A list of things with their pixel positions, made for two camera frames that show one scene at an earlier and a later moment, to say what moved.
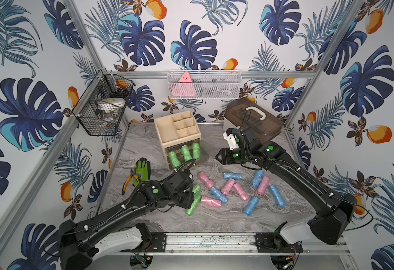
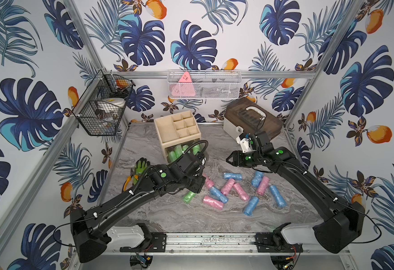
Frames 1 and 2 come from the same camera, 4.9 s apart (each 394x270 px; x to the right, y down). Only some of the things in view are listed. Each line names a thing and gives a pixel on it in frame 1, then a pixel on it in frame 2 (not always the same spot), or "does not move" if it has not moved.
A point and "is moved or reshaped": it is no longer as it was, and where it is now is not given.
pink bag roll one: x=202 y=176 does not move
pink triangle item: x=184 y=87 does not move
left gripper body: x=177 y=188 to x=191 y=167
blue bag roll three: x=232 y=175 does not move
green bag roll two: x=197 y=198 is moved or reshaped
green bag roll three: x=175 y=162 does not move
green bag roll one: x=197 y=191 is moved or reshaped
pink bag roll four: x=211 y=202 does not move
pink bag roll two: x=227 y=188 does not move
